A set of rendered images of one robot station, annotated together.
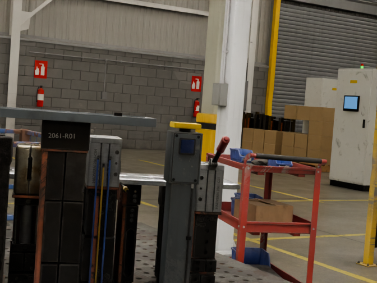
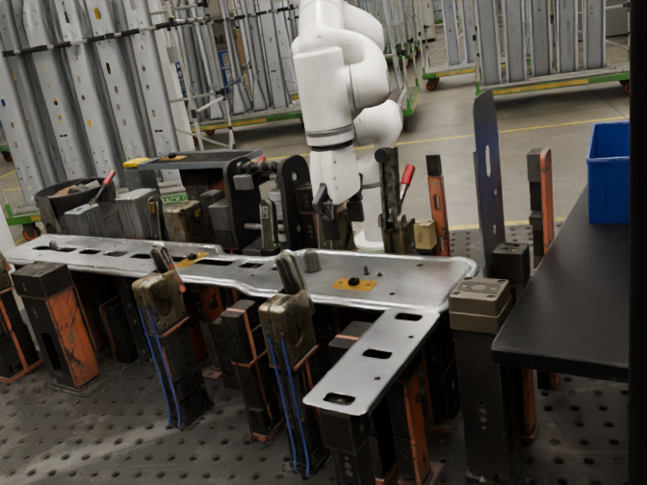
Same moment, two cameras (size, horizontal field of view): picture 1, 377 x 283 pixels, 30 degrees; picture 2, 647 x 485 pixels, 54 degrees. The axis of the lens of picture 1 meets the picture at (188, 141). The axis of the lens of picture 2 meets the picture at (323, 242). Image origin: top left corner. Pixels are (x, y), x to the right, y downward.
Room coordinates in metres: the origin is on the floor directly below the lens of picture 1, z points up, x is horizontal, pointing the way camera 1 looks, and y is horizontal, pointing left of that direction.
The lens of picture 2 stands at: (2.52, 1.79, 1.50)
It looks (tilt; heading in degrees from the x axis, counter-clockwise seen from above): 20 degrees down; 226
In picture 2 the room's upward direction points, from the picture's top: 10 degrees counter-clockwise
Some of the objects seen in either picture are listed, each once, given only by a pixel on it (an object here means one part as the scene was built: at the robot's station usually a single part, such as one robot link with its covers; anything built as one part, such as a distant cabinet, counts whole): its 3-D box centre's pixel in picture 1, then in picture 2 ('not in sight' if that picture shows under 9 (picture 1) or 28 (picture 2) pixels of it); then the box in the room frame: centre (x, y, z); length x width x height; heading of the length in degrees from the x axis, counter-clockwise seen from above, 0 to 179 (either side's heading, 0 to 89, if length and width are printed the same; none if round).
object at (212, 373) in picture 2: not in sight; (211, 315); (1.76, 0.56, 0.84); 0.13 x 0.05 x 0.29; 12
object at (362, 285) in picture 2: not in sight; (353, 282); (1.73, 1.03, 1.01); 0.08 x 0.04 x 0.01; 102
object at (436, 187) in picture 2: not in sight; (445, 268); (1.51, 1.08, 0.95); 0.03 x 0.01 x 0.50; 102
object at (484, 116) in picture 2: not in sight; (489, 195); (1.63, 1.28, 1.17); 0.12 x 0.01 x 0.34; 12
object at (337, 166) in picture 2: not in sight; (335, 168); (1.73, 1.03, 1.23); 0.10 x 0.07 x 0.11; 12
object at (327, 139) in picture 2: not in sight; (330, 135); (1.73, 1.02, 1.29); 0.09 x 0.08 x 0.03; 12
